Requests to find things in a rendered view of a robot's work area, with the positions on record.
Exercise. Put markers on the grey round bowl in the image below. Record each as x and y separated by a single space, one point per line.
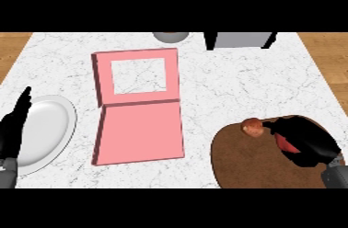
171 36

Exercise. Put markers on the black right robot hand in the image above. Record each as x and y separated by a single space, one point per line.
310 142

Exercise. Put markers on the red bell pepper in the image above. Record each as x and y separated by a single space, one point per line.
287 144

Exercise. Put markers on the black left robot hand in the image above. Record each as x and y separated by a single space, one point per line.
13 127

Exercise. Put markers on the white oval plate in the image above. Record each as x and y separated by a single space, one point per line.
45 132

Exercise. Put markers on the brown wooden cutting board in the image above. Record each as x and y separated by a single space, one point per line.
254 161

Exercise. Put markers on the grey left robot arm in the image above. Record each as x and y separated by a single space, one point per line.
8 173

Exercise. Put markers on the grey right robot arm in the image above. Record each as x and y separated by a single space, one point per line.
339 175

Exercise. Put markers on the pink cardboard box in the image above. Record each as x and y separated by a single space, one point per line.
139 106

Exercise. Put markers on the orange brown round vegetable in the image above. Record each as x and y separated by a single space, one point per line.
253 127

